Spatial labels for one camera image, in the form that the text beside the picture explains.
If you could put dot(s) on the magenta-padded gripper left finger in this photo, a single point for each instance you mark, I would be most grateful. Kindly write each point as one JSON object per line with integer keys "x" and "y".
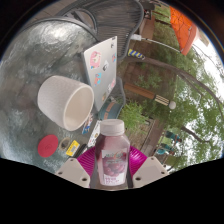
{"x": 71, "y": 171}

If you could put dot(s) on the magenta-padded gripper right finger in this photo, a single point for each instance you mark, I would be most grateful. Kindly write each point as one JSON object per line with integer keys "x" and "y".
{"x": 150, "y": 170}

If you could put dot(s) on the pink juice bottle white cap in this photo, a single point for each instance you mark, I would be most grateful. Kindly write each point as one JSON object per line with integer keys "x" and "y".
{"x": 112, "y": 150}

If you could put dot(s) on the person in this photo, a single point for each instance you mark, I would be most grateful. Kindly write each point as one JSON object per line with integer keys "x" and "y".
{"x": 163, "y": 151}
{"x": 167, "y": 144}
{"x": 172, "y": 135}

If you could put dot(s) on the yellow card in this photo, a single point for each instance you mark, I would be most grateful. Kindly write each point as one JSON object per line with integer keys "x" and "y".
{"x": 72, "y": 148}

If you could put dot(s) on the flat round red coaster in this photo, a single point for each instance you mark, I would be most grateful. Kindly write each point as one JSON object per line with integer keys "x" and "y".
{"x": 48, "y": 146}

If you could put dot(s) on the white sticker sheet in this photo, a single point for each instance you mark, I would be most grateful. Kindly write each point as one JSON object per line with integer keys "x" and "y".
{"x": 94, "y": 133}

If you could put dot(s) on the small colourful card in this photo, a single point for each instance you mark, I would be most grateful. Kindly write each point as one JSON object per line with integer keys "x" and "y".
{"x": 88, "y": 124}

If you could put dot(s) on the green plant in teal pot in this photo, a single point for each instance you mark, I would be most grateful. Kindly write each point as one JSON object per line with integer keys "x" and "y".
{"x": 111, "y": 110}

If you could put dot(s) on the white ceramic cup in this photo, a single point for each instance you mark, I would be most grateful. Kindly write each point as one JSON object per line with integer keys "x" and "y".
{"x": 56, "y": 98}

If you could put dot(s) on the leaning tree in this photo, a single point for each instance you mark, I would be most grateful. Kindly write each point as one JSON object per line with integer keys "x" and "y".
{"x": 166, "y": 66}

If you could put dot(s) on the silver laptop with stickers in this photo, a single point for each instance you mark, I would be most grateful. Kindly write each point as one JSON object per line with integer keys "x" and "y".
{"x": 100, "y": 66}

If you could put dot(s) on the blue yellow striped cone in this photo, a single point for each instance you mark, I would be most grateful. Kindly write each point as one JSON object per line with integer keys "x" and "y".
{"x": 136, "y": 54}

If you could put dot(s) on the wooden bench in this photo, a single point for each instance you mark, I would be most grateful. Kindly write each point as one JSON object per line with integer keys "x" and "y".
{"x": 150, "y": 28}

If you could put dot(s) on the orange canopy with white pole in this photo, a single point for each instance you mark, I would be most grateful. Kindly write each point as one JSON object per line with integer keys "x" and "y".
{"x": 183, "y": 30}

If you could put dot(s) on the striped lamp post white globe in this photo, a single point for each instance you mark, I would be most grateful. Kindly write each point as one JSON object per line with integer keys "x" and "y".
{"x": 143, "y": 91}

